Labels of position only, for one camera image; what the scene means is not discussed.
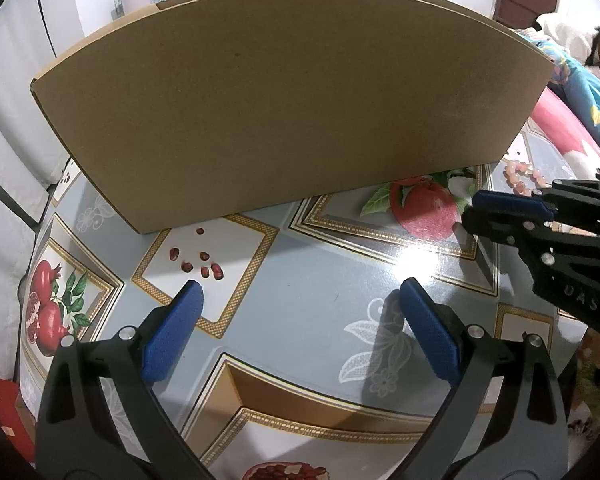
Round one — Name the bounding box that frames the peach bead bracelet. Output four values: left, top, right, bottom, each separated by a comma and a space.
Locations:
502, 160, 549, 197

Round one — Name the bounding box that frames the fruit print tablecloth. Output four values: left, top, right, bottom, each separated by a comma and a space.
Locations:
17, 125, 600, 480

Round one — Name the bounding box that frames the person lying under blanket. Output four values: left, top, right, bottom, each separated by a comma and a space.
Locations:
522, 27, 600, 138

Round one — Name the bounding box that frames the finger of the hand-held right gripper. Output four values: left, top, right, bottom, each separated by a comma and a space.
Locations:
471, 187, 556, 223
461, 207, 551, 261

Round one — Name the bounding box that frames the brown cardboard box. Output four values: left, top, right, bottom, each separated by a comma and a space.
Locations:
30, 0, 555, 236

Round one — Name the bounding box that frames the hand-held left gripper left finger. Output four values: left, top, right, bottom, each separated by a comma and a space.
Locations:
35, 280, 216, 480

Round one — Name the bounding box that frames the pink floral blanket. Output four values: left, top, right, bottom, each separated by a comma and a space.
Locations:
527, 87, 600, 183

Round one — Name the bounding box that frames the red gift bag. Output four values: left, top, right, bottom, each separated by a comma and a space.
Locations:
0, 372, 36, 463

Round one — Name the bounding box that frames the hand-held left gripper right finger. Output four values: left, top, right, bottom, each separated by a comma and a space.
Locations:
399, 277, 568, 480

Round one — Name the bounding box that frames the white curtain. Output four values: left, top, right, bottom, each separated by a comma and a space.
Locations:
0, 0, 116, 376

